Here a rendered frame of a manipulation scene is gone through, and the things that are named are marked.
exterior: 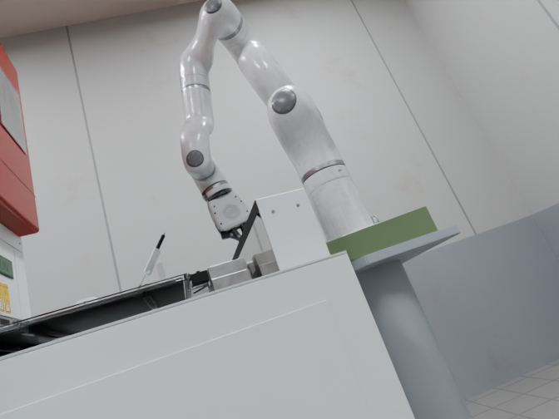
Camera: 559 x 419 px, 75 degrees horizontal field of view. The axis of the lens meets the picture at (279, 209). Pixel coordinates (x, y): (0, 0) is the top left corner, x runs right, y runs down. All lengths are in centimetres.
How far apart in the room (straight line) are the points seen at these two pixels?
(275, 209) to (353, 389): 30
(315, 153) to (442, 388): 57
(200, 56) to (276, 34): 223
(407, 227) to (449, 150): 236
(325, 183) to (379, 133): 212
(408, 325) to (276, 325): 38
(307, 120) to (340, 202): 21
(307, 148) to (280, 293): 47
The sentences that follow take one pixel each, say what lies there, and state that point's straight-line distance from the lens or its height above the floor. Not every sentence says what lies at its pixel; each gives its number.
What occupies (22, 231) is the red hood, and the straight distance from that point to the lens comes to 123.
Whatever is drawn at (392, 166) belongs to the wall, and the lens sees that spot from 287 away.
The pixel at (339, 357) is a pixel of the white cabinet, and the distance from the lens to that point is 54.
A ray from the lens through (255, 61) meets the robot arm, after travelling 110.
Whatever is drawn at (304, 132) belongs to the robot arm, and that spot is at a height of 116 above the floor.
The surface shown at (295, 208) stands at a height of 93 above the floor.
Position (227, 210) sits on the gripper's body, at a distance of 102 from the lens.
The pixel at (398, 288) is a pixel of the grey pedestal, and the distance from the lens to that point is 83.
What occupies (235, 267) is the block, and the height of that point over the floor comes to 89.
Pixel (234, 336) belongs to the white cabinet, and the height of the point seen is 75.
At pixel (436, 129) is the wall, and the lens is 319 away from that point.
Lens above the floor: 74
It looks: 17 degrees up
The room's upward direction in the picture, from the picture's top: 20 degrees counter-clockwise
